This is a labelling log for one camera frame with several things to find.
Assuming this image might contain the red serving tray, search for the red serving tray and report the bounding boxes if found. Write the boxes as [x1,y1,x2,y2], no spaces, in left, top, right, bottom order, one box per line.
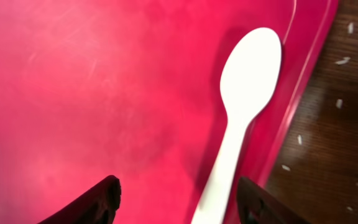
[0,0,338,223]

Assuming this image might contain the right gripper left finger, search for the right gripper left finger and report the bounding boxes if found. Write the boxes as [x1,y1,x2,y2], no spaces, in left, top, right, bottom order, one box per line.
[40,175,122,224]

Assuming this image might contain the white plastic spoon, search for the white plastic spoon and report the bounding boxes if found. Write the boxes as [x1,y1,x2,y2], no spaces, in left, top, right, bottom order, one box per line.
[191,27,282,224]

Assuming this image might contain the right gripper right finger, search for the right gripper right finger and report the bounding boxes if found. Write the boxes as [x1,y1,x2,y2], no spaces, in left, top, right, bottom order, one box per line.
[236,177,309,224]

